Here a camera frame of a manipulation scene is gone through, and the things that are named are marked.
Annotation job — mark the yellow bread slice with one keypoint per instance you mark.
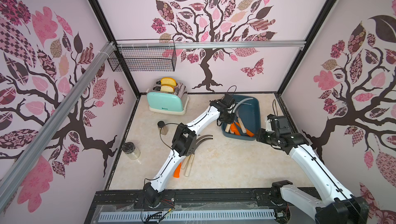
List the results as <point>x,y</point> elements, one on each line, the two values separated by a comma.
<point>168,81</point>

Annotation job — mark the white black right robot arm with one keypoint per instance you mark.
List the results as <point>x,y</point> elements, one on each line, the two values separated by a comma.
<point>336,204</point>

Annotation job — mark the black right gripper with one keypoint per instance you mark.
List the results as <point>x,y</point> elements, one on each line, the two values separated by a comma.
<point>263,135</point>

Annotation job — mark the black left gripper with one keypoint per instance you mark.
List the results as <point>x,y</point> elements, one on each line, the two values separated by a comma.
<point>229,120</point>

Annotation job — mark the orange handle sickle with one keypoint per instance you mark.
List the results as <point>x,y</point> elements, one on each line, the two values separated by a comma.
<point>234,130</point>
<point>176,173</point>

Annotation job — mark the wooden handle sickle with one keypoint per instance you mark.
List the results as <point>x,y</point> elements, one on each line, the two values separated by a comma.
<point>199,141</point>
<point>189,165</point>
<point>241,125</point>
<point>236,109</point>

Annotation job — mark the white vented cable duct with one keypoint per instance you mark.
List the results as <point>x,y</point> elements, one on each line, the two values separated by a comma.
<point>184,216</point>

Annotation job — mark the clear glass jar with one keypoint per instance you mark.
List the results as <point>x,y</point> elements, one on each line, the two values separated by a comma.
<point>131,150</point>

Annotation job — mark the teal plastic storage box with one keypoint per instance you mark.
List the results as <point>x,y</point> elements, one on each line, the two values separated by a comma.
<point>251,117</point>

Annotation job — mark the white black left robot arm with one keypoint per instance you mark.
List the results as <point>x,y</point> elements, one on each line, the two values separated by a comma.
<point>184,143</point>

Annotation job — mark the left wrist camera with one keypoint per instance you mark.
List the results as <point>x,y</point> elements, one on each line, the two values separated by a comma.
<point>227,101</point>

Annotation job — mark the aluminium rail back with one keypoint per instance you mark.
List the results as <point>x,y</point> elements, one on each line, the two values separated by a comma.
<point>209,45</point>

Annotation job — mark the mint green toaster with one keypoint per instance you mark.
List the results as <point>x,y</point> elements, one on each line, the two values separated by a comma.
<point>169,103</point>

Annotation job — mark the orange handle sickle boxed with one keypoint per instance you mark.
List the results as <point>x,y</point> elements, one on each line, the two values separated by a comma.
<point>248,132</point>

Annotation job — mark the black wire basket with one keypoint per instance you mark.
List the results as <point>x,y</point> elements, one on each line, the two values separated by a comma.
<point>146,55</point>

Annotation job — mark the black lid spice jar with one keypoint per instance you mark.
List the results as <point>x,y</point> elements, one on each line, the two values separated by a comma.
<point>162,126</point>

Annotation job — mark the aluminium rail left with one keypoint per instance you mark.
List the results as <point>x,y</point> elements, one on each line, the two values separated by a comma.
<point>14,177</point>

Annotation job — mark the pale bread slice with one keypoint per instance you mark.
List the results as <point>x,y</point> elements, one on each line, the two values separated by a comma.
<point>167,88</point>

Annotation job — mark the aluminium rail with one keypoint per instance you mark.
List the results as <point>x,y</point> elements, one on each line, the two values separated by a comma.
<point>209,45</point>
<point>14,177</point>

